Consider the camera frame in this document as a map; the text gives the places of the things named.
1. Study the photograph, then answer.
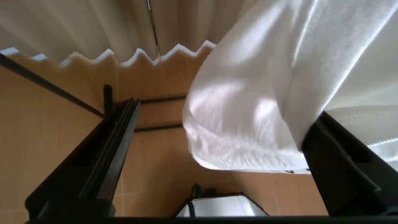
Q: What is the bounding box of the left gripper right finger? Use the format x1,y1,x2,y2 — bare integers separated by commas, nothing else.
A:
300,110,398,217

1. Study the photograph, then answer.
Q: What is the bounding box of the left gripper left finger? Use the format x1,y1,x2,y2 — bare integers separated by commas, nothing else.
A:
24,98,141,218

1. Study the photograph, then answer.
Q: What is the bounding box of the white printed t-shirt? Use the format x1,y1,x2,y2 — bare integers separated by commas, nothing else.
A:
182,0,398,174

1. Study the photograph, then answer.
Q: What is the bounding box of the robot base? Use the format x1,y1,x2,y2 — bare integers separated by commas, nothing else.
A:
170,183,270,218

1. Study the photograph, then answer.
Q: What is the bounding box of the black clothes rack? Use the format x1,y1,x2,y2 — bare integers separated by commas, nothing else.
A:
0,53,187,133

